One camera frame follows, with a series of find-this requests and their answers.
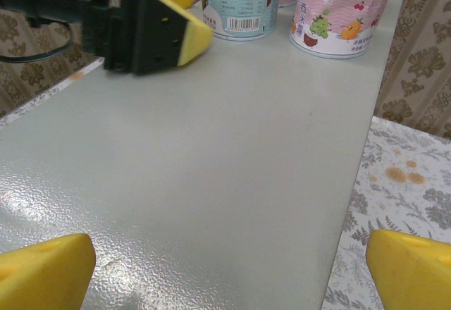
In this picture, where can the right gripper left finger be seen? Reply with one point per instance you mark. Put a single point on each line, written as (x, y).
(42, 278)

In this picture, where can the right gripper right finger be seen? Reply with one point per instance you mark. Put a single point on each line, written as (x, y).
(415, 278)

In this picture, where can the light blue label can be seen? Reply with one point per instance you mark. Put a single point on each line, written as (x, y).
(243, 7)

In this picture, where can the pink fruit-print can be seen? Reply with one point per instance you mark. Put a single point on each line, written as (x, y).
(341, 17)

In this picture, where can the grey metal box counter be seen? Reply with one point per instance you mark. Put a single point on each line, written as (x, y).
(211, 148)

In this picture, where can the floral tablecloth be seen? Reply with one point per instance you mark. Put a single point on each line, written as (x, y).
(405, 190)

